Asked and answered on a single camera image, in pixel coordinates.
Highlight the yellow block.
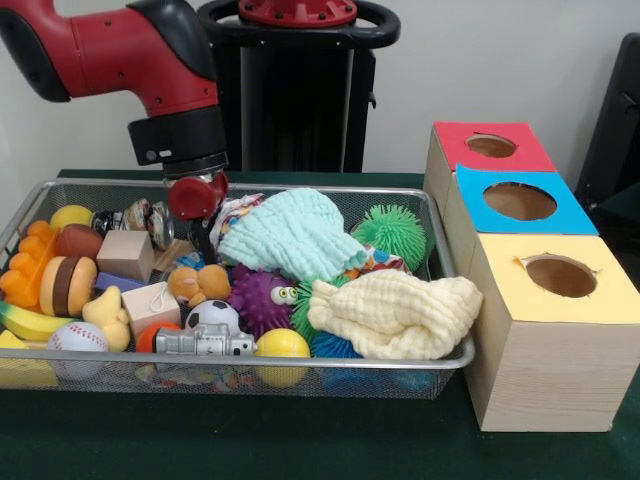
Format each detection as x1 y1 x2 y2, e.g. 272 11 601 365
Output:
0 332 61 391

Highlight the black chair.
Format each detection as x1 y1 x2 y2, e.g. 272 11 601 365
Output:
575 33 640 251

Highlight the small yellow ball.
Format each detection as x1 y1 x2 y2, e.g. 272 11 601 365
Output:
49 204 96 231

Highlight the tan wooden cube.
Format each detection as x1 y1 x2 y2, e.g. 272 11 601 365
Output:
96 230 156 285

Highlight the blue spiky ball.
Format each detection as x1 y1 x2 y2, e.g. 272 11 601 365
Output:
310 332 363 361

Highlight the yellow duck toy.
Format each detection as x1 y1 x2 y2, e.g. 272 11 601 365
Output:
81 286 132 353

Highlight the green fuzzy toy with eyes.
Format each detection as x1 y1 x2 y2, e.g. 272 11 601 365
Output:
350 204 428 273

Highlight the white baseball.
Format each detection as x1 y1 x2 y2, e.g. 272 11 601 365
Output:
47 320 108 381

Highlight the toy hamburger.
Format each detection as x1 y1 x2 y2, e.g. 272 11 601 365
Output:
39 255 99 318

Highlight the purple fuzzy toy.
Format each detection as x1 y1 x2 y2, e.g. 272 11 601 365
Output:
228 266 299 343

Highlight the small wooden block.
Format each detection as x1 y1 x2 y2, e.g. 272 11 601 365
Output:
121 282 182 337

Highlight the brown toy football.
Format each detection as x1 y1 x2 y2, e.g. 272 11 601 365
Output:
54 223 105 262

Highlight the orange spiky toy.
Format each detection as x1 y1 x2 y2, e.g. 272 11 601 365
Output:
0 220 57 309

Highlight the yellow toy banana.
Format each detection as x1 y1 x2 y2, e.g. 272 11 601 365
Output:
0 299 69 343

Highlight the multicoloured toy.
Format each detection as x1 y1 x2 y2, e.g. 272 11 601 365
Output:
345 245 411 279

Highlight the pale yellow cloth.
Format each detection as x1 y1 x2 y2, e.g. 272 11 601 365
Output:
307 267 484 361

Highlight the clear bottle with blue label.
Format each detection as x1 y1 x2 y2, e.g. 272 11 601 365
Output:
172 250 208 273

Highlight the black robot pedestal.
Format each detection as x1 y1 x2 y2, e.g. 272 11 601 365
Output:
200 0 402 173

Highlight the orange plush toy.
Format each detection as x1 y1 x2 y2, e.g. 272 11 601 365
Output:
166 263 233 307

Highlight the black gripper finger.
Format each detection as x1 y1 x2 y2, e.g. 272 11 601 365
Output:
189 213 219 265

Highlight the white multicoloured printed packet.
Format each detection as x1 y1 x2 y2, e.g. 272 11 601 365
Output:
208 193 266 251

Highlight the silver robot toy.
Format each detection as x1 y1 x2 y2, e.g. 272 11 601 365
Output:
155 323 257 358

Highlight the small soccer ball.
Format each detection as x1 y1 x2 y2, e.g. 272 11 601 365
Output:
185 299 243 336

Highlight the wooden box with three holes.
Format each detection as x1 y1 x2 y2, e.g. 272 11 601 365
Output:
423 121 640 433

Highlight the purple block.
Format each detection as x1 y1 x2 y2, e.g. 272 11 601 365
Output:
95 271 148 294

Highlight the crushed silver can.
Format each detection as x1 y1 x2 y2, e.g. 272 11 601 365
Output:
92 197 153 238

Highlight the mint green cloth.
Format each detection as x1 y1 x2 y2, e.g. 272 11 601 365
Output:
219 188 369 284

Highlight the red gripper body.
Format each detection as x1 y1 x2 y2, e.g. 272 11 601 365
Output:
166 169 231 223

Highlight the small green spiky toy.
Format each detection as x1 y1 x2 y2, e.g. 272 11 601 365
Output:
290 278 346 343

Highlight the small red ball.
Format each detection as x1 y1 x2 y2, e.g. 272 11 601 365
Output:
136 320 184 354

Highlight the clear mesh bin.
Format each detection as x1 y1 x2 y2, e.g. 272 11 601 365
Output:
0 178 477 401

